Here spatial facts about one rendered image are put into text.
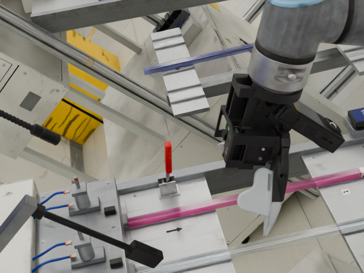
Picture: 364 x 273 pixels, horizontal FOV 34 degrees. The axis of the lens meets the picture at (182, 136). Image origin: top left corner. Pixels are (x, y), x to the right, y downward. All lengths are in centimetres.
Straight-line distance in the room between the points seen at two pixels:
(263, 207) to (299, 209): 154
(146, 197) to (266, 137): 36
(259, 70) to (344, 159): 43
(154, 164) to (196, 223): 106
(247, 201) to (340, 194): 29
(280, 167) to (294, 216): 157
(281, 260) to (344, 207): 131
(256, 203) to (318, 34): 24
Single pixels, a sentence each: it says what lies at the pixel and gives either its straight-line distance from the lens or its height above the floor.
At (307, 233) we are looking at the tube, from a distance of 97.
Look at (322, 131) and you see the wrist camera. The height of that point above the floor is 105.
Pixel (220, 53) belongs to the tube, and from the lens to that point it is 130.
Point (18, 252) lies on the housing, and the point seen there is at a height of 125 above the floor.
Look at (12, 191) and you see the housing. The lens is 104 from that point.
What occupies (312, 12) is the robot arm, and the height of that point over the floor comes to 119.
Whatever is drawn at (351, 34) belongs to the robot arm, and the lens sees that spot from 73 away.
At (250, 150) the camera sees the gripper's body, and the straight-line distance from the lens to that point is 78.
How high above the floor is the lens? 157
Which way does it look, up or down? 29 degrees down
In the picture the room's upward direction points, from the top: 61 degrees counter-clockwise
